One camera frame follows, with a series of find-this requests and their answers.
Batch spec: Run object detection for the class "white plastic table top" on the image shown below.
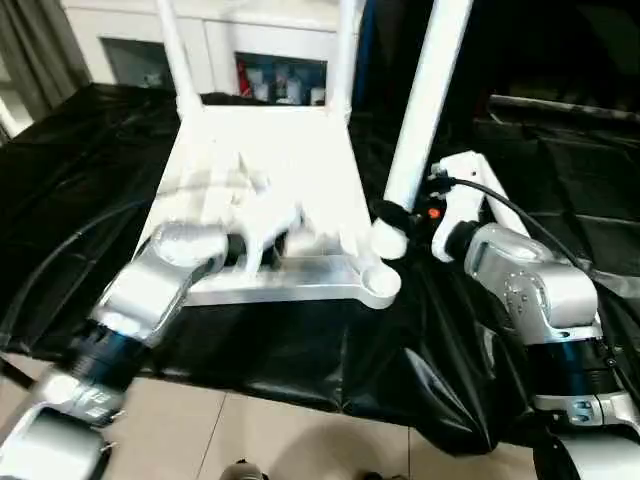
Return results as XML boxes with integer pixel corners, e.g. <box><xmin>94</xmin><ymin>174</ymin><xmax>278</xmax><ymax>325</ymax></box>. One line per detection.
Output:
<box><xmin>133</xmin><ymin>91</ymin><xmax>404</xmax><ymax>312</ymax></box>

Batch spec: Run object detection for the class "black left wrist camera cable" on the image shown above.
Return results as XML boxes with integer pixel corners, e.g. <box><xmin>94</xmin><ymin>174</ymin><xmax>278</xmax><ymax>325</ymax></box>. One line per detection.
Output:
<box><xmin>0</xmin><ymin>198</ymin><xmax>152</xmax><ymax>347</ymax></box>

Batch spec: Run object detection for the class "black case with gold label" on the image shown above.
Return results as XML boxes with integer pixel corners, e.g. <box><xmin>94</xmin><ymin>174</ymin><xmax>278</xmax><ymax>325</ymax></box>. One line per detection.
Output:
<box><xmin>358</xmin><ymin>0</ymin><xmax>492</xmax><ymax>132</ymax></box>

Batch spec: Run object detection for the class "black work mat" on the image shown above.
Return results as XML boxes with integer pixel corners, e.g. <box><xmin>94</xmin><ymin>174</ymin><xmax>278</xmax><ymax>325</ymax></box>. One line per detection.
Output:
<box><xmin>0</xmin><ymin>82</ymin><xmax>640</xmax><ymax>457</ymax></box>

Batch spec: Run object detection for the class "dark metal rod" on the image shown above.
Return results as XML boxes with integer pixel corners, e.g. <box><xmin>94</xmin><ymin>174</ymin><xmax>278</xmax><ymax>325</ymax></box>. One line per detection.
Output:
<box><xmin>487</xmin><ymin>93</ymin><xmax>640</xmax><ymax>125</ymax></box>

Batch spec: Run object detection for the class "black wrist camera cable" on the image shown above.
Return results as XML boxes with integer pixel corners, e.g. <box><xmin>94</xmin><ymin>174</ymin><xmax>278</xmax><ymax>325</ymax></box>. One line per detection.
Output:
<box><xmin>0</xmin><ymin>198</ymin><xmax>152</xmax><ymax>347</ymax></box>
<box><xmin>438</xmin><ymin>176</ymin><xmax>640</xmax><ymax>392</ymax></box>

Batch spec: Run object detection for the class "grey curtain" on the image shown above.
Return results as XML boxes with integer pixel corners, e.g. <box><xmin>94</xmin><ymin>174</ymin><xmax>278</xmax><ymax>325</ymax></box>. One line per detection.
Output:
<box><xmin>0</xmin><ymin>0</ymin><xmax>94</xmax><ymax>142</ymax></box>

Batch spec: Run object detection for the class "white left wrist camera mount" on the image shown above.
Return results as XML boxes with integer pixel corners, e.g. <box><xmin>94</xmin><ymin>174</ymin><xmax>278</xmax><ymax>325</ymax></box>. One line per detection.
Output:
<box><xmin>233</xmin><ymin>198</ymin><xmax>307</xmax><ymax>277</ymax></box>

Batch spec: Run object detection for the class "white glass-door cabinet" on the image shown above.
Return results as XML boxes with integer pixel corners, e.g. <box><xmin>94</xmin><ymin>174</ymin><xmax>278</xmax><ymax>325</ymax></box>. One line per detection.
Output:
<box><xmin>61</xmin><ymin>0</ymin><xmax>362</xmax><ymax>109</ymax></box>

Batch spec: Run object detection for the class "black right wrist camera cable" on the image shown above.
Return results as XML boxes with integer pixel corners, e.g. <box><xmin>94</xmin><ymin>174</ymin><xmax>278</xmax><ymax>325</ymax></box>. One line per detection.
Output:
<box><xmin>438</xmin><ymin>176</ymin><xmax>640</xmax><ymax>392</ymax></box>

